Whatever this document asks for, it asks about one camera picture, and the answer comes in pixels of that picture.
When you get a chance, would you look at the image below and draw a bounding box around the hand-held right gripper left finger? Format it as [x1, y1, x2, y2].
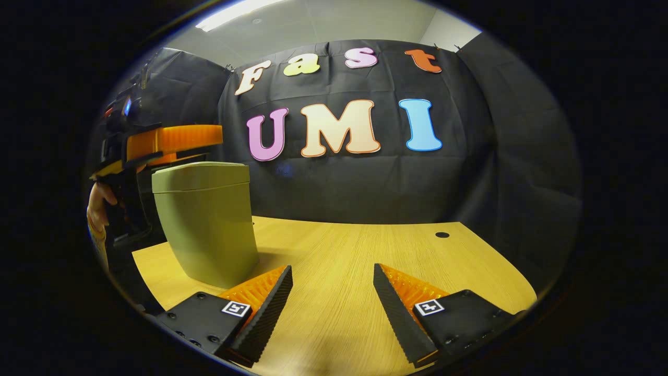
[155, 265, 293, 368]

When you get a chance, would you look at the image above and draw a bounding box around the wooden desktop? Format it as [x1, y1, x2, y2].
[132, 216, 538, 376]

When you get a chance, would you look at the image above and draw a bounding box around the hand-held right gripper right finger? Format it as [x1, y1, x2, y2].
[373, 263, 528, 366]

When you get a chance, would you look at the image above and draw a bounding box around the green desktop garbage bin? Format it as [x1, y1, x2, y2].
[151, 161, 260, 289]

